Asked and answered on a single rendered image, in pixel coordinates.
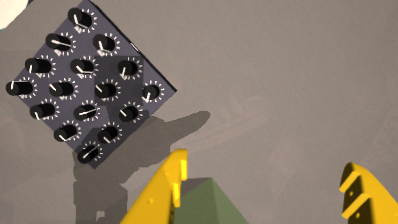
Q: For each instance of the dark grey knob box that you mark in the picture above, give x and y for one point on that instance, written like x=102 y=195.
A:
x=117 y=99

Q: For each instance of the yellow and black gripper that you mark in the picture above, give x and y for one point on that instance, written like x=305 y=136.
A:
x=366 y=201

